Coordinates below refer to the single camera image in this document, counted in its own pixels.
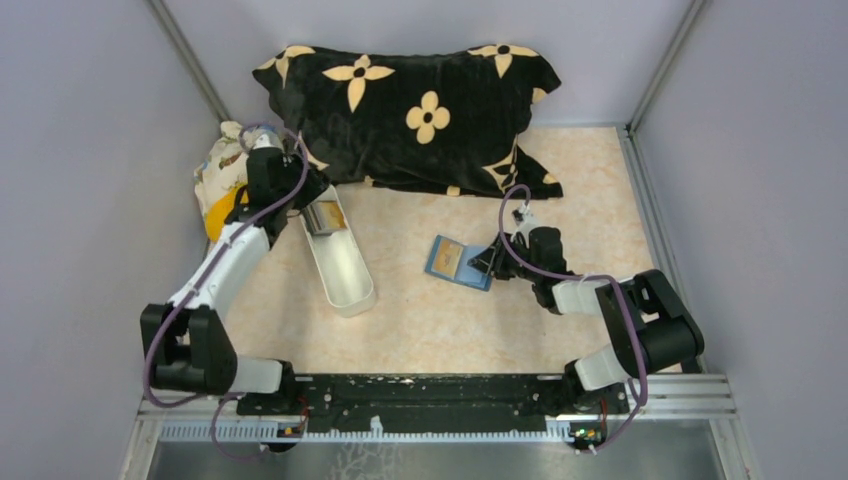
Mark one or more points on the yellow plastic object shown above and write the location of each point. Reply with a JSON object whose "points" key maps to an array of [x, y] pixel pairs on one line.
{"points": [[216, 212]]}

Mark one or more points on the gold beige card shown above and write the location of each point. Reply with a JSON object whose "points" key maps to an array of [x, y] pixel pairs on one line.
{"points": [[334, 214]]}

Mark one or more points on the floral patterned cloth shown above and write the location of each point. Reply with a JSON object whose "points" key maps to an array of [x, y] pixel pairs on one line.
{"points": [[224, 168]]}

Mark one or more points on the black cards in tray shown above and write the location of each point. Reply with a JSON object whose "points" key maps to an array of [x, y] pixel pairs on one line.
{"points": [[316, 221]]}

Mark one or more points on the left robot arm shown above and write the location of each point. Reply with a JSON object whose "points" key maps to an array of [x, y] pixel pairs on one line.
{"points": [[186, 345]]}

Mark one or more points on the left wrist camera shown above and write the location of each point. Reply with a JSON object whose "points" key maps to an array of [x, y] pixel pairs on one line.
{"points": [[265, 139]]}

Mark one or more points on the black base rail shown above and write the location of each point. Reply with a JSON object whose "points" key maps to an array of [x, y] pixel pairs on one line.
{"points": [[431, 404]]}

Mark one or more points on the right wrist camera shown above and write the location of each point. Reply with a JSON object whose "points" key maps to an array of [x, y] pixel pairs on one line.
{"points": [[524, 219]]}

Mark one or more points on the orange gold VIP card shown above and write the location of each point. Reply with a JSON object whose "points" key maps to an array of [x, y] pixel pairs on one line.
{"points": [[448, 257]]}

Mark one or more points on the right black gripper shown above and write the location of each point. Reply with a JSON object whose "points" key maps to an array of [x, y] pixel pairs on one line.
{"points": [[502, 254]]}

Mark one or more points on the blue leather card holder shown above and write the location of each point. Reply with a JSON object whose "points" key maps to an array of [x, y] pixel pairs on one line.
{"points": [[465, 276]]}

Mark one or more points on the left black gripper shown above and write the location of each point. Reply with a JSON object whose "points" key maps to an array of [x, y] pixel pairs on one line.
{"points": [[303, 198]]}

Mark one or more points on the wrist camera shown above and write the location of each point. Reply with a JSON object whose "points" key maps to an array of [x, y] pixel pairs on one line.
{"points": [[524, 219], [265, 139]]}

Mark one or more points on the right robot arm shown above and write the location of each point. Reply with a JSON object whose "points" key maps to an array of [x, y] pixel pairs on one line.
{"points": [[649, 327]]}

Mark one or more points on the black pillow with cream flowers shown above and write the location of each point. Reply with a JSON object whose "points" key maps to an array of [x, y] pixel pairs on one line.
{"points": [[445, 124]]}

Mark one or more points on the white oblong plastic tray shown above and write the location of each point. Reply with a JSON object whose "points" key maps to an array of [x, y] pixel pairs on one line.
{"points": [[347, 282]]}

